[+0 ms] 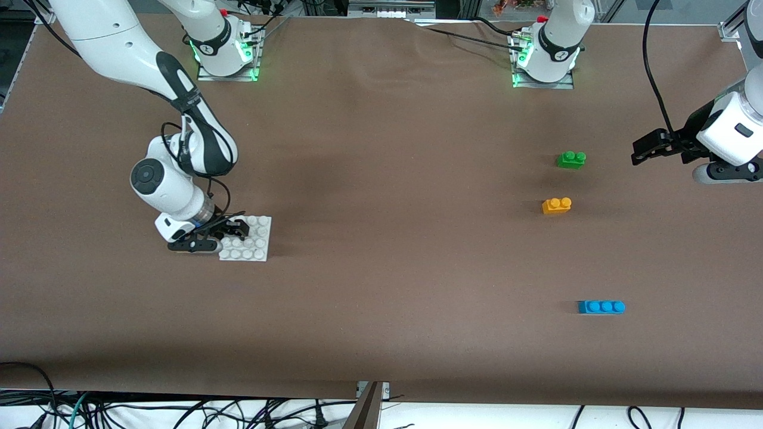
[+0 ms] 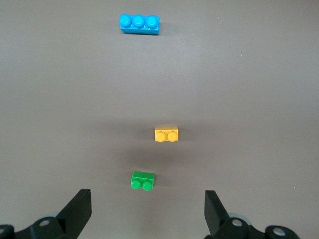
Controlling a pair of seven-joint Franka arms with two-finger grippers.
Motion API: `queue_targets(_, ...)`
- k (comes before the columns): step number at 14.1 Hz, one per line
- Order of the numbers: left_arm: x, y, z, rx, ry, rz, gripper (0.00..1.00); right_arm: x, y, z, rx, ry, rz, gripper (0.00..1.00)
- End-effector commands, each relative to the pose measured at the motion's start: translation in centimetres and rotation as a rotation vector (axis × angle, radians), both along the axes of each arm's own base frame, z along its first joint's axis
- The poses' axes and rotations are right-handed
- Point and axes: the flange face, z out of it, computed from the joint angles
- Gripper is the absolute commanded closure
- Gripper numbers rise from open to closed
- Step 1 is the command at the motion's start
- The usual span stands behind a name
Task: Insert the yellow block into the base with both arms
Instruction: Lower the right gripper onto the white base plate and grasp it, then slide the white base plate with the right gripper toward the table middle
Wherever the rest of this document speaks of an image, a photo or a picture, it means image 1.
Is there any white studded base plate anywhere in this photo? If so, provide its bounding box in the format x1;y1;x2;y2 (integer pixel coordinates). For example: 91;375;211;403
218;214;272;262

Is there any blue three-stud block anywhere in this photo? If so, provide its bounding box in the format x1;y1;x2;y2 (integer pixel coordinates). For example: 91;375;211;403
577;300;626;315

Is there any brown table cover mat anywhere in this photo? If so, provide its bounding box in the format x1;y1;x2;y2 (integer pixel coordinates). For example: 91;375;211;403
0;13;763;411

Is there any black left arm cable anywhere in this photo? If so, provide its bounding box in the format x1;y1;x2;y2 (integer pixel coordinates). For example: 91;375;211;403
642;0;681;141

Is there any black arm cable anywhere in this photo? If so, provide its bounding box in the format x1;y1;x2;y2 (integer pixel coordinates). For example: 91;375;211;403
160;89;240;231
642;0;681;141

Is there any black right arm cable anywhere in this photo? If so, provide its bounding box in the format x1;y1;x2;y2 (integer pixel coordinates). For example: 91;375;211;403
160;89;240;231

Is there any aluminium frame profile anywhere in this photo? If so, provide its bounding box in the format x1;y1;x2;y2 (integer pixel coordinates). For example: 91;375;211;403
718;0;753;65

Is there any black cable on mat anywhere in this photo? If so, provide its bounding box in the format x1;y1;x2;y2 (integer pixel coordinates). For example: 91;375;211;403
474;15;528;40
411;20;526;49

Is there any black looped cable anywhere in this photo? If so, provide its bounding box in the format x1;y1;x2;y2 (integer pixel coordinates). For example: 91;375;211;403
0;362;59;429

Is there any teal cable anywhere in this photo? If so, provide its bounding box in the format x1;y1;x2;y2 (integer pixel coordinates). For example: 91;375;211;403
67;392;91;429

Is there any grey camera post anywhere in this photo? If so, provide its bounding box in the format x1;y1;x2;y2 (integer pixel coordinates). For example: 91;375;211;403
342;382;383;429

